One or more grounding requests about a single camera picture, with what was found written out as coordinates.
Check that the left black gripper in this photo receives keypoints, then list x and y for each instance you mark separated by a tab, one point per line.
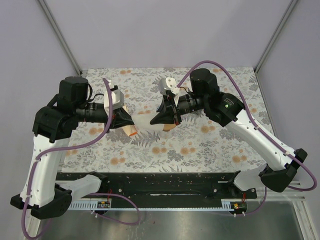
120	118

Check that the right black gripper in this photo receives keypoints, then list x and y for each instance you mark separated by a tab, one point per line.
166	112

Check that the coffee filter paper pack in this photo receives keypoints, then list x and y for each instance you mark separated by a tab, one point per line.
129	130

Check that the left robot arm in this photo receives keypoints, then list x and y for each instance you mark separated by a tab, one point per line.
52	128

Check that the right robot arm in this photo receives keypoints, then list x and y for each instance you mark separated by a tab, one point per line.
225	109

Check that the floral table mat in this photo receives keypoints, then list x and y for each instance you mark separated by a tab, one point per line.
197	144

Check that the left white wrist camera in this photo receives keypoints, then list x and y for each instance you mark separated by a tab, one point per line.
113	96

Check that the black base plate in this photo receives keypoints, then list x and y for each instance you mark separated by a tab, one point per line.
169	191

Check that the white slotted cable duct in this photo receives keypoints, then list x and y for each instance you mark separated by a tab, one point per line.
90	205

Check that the left aluminium frame post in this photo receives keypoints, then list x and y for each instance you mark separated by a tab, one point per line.
59	35

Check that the aluminium frame post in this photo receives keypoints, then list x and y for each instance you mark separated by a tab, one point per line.
276	34
59	35

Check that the aluminium front rail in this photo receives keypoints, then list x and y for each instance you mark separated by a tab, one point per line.
287	195

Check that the right aluminium frame post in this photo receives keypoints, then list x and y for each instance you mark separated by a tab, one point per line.
276	34

